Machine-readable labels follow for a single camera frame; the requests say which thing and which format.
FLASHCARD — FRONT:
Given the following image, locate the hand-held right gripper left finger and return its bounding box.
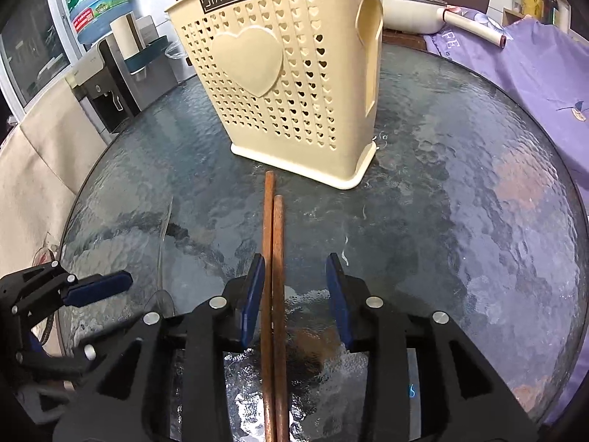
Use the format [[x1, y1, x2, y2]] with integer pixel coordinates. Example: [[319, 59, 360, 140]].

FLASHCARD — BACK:
[[53, 253, 267, 442]]

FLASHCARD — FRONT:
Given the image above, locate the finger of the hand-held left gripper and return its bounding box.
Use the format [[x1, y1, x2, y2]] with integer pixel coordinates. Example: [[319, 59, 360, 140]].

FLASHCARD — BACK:
[[16, 343, 99, 376], [9, 262, 134, 327]]

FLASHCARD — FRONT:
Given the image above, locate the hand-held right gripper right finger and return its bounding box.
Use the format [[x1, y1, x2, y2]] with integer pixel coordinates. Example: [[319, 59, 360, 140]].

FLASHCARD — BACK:
[[326, 253, 539, 442]]

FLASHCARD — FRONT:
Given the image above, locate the beige plastic utensil holder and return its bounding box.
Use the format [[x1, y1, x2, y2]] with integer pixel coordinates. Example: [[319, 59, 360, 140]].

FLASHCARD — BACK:
[[165, 0, 385, 190]]

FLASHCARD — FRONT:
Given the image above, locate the beige cloth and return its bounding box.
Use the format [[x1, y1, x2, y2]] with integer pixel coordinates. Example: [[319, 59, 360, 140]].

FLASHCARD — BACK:
[[0, 76, 111, 277]]

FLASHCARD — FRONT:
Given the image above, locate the white water dispenser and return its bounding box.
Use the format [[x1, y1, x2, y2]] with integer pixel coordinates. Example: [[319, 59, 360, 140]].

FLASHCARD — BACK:
[[67, 37, 185, 134]]

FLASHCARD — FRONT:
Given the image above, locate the metal framed window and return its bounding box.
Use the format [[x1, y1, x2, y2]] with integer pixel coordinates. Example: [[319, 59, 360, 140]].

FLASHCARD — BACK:
[[0, 0, 72, 106]]

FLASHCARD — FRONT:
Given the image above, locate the brown wooden counter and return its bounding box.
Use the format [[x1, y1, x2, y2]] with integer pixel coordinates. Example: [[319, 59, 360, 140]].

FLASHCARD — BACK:
[[382, 28, 428, 51]]

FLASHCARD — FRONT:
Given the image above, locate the blue water jug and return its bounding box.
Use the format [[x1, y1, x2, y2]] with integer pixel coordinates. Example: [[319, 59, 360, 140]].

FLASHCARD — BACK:
[[62, 0, 136, 46]]

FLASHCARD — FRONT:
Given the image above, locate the purple floral cloth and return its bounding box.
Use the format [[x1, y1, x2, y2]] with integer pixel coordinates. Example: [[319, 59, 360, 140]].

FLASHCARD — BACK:
[[423, 14, 589, 222]]

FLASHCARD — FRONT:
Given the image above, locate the white pan with glass lid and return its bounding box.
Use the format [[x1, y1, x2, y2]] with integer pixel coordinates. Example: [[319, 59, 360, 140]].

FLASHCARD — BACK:
[[381, 0, 507, 49]]

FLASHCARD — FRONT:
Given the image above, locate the small wooden box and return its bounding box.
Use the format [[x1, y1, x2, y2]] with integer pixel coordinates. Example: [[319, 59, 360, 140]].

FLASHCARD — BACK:
[[502, 7, 537, 28]]

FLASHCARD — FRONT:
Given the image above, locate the green wall holder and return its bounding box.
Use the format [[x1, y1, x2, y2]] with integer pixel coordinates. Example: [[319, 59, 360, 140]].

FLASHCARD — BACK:
[[123, 37, 174, 77]]

